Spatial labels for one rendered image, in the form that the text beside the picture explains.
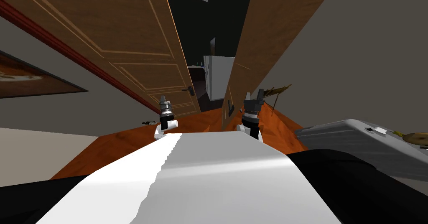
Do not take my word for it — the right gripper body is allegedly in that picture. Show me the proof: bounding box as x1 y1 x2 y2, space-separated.
243 98 266 117

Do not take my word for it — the plain brown wooden door leaf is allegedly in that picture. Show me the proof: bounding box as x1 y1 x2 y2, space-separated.
222 0 338 131

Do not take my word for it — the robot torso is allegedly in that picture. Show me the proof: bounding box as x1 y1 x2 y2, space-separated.
35 131 342 224

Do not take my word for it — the brown panelled wooden door leaf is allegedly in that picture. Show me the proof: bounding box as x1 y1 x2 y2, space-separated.
0 0 201 118

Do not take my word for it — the white refrigerator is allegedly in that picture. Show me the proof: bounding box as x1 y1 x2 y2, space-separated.
203 55 236 102

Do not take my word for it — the yellow round object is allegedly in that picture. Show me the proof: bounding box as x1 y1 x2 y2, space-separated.
392 130 428 148

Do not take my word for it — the dark framed wall picture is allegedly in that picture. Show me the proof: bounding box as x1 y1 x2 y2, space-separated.
0 50 89 99

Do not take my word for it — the brown wooden stand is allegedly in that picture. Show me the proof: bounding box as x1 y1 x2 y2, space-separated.
262 84 293 112

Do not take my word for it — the grey hard case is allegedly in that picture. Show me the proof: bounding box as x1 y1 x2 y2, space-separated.
294 118 428 183

